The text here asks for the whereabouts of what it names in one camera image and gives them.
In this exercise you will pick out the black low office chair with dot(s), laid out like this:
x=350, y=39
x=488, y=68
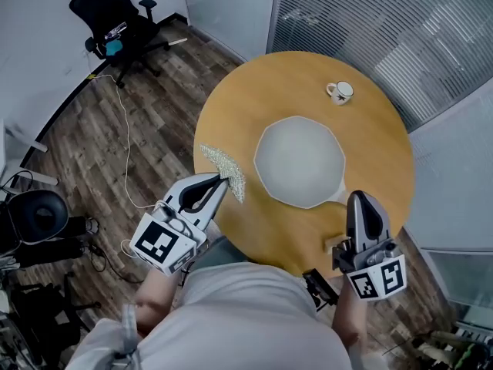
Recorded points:
x=38, y=314

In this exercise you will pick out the beige sponge block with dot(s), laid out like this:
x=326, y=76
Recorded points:
x=333, y=242

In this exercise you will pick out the teal object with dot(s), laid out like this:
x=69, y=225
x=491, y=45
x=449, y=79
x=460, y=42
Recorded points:
x=113, y=47

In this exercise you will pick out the black waist-mounted device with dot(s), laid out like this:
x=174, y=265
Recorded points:
x=319, y=287

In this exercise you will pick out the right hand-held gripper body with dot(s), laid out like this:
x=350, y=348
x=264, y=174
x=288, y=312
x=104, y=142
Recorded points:
x=377, y=280

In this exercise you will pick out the white mug with star print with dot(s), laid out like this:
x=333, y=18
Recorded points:
x=341, y=93

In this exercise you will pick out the clear plastic bottle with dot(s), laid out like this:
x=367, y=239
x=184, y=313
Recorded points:
x=115, y=30

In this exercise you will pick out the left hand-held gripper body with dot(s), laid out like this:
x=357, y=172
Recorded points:
x=158, y=243

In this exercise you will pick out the round wooden table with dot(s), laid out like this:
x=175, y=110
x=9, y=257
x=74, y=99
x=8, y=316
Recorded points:
x=277, y=91

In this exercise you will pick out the black round padded seat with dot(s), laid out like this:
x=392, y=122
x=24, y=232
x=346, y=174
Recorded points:
x=38, y=216

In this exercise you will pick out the person's right forearm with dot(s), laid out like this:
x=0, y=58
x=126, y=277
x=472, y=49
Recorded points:
x=348, y=314

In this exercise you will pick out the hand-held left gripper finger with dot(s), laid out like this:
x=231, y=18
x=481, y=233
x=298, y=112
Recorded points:
x=177, y=189
x=210, y=210

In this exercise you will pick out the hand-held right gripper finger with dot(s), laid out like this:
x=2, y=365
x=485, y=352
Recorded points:
x=353, y=226
x=385, y=231

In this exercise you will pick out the person's white shirt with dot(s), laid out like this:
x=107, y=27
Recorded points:
x=239, y=322

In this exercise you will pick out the person's left forearm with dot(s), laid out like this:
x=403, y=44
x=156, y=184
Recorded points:
x=154, y=299

